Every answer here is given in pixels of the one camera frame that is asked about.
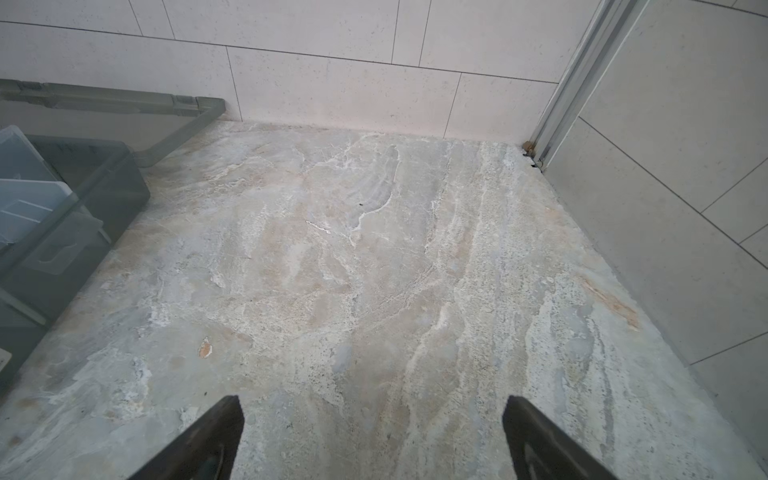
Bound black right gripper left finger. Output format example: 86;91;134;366
129;395;244;480

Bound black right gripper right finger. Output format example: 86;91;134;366
502;396;617;480

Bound green plastic organizer box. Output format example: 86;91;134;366
1;79;226;388

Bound aluminium corner profile right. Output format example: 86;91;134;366
522;0;648;172

